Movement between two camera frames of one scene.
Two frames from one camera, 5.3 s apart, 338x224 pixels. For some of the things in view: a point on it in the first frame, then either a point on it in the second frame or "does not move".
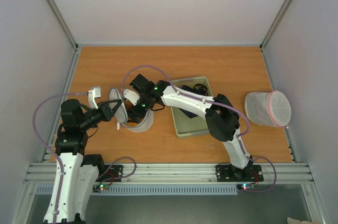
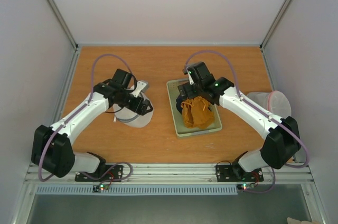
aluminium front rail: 179,173 does not move
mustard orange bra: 128,105 -> 197,112
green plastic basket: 184,125 does not move
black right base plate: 226,173 does not move
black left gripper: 108,112 -> 136,108
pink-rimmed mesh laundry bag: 270,109 does not move
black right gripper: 134,113 -> 190,93
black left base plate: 111,173 does not move
